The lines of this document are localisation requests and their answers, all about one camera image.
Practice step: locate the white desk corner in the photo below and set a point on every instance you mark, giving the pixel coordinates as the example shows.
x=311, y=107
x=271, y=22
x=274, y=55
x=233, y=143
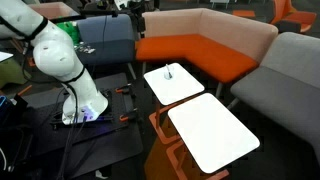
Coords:
x=4, y=56

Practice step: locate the black horizontal bar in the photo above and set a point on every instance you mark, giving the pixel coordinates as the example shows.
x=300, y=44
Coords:
x=90, y=13

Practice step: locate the green plastic object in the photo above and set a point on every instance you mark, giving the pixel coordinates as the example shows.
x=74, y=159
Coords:
x=70, y=30

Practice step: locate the flat orange ottoman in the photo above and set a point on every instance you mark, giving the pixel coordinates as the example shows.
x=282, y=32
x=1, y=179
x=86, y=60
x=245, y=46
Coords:
x=244, y=13

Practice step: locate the white table with orange frame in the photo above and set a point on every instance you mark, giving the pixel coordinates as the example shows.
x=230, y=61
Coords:
x=213, y=133
x=173, y=85

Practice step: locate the small patterned board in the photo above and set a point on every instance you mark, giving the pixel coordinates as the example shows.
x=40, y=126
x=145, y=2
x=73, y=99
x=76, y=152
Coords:
x=85, y=49

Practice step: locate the orange lounge chair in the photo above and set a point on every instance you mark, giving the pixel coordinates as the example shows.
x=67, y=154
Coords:
x=293, y=15

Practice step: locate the clear glass cup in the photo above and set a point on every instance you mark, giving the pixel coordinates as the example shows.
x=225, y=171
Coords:
x=168, y=73

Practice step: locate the olive green ottoman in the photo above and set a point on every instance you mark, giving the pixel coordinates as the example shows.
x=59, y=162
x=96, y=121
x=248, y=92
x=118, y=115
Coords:
x=10, y=72

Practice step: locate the gray sofa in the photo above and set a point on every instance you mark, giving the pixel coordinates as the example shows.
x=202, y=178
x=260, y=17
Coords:
x=286, y=86

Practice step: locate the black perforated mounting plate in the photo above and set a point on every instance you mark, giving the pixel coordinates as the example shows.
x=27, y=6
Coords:
x=115, y=101

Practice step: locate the beige and orange armchair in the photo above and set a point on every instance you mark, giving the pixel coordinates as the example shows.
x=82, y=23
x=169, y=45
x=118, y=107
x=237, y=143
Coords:
x=53, y=10

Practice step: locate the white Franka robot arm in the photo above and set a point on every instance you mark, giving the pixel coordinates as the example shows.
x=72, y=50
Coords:
x=56, y=56

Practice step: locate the orange and black clamp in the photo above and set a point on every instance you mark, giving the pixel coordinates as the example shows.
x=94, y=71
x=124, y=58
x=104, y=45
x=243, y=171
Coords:
x=128, y=116
x=124, y=89

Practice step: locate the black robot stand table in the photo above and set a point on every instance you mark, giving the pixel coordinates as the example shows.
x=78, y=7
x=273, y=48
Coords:
x=110, y=148

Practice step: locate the orange and beige corner sofa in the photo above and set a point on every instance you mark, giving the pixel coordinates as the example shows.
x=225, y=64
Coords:
x=200, y=50

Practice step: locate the black electronics box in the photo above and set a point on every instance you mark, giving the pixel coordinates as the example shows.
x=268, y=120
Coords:
x=8, y=110

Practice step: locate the blue armchair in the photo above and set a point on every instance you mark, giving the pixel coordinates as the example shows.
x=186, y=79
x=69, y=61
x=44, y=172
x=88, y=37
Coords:
x=106, y=36

